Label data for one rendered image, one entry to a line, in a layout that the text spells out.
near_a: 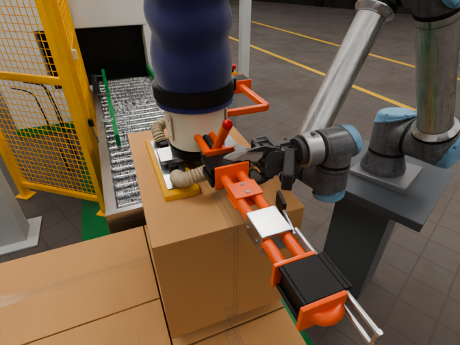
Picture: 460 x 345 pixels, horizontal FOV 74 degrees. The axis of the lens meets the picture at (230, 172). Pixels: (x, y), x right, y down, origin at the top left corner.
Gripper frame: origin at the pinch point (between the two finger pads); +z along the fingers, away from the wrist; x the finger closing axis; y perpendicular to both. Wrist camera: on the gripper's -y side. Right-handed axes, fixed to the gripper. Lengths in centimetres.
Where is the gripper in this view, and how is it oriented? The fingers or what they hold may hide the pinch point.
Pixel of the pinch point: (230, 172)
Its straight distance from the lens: 70.3
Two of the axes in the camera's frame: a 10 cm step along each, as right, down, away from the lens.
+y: -3.7, -5.3, 7.6
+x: -0.1, -8.2, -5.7
